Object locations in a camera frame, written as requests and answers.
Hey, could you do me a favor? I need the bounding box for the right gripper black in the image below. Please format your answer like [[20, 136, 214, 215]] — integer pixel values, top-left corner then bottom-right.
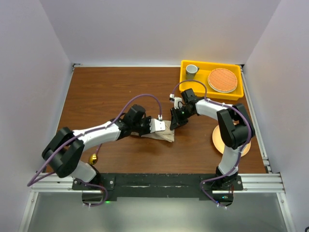
[[170, 107, 194, 131]]

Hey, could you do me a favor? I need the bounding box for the beige cloth napkin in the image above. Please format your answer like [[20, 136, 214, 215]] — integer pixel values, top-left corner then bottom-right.
[[141, 120, 175, 143]]

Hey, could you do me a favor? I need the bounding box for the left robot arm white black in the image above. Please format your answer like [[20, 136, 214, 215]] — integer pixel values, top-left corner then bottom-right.
[[42, 104, 152, 189]]

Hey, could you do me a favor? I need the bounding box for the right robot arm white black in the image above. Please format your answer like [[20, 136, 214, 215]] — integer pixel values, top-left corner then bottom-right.
[[169, 88, 255, 190]]

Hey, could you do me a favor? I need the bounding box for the golden round plate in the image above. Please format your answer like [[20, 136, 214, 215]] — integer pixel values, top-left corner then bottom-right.
[[212, 125, 251, 157]]

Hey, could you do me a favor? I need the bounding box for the grey ceramic mug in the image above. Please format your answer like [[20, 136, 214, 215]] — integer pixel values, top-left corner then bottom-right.
[[185, 64, 199, 80]]

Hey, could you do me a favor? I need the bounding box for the gold purple spoon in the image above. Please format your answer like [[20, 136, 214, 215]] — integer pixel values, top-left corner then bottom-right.
[[88, 144, 102, 165]]

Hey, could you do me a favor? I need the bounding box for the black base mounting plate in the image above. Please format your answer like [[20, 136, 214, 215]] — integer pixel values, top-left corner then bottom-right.
[[72, 173, 243, 206]]

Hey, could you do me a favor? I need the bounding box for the yellow plastic tray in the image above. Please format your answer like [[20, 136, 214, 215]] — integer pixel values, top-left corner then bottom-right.
[[179, 59, 244, 100]]

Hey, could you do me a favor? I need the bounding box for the orange woven coaster plate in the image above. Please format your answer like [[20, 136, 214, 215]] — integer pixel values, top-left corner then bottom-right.
[[208, 68, 238, 93]]

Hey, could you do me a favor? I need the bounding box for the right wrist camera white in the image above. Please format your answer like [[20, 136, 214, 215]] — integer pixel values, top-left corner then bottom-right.
[[169, 94, 184, 109]]

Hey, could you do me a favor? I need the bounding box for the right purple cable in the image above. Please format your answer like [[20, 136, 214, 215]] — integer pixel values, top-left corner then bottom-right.
[[170, 80, 253, 179]]

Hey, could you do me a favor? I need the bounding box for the purple cable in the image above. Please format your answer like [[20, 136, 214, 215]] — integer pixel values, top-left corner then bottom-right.
[[27, 93, 163, 187], [170, 80, 253, 179]]

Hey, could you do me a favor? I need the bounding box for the aluminium frame rail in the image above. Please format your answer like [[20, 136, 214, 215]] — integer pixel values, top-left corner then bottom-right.
[[19, 174, 295, 232]]

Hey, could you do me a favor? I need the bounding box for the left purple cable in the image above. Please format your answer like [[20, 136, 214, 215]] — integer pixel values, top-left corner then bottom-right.
[[27, 93, 163, 187]]

